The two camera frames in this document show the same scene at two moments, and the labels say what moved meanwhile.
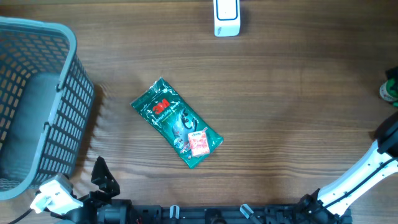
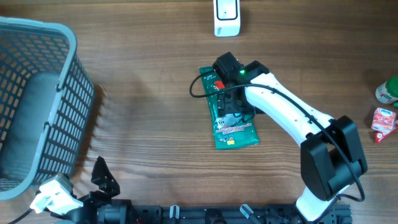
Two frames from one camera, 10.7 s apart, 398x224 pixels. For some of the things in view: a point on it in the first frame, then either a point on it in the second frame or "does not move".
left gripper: [107, 183] does not move
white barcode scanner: [227, 18] does not move
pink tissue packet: [198, 142] → [384, 119]
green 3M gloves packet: [175, 119] → [242, 130]
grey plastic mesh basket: [45, 97] does not move
